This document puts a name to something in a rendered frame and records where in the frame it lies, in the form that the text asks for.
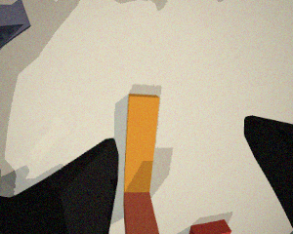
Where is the red rectangular block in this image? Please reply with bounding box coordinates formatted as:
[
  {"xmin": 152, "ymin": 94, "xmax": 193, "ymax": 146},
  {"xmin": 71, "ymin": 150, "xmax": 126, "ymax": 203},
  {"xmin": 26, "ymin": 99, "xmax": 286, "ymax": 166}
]
[{"xmin": 189, "ymin": 219, "xmax": 231, "ymax": 234}]

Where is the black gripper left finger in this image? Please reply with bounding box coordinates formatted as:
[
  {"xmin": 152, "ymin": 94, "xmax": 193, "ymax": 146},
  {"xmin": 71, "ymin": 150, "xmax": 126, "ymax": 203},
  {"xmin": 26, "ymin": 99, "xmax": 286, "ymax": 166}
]
[{"xmin": 0, "ymin": 137, "xmax": 119, "ymax": 234}]

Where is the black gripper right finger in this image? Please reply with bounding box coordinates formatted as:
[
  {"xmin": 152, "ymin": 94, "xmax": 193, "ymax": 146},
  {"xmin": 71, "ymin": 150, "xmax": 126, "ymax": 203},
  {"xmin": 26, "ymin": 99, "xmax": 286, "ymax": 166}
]
[{"xmin": 244, "ymin": 116, "xmax": 293, "ymax": 227}]

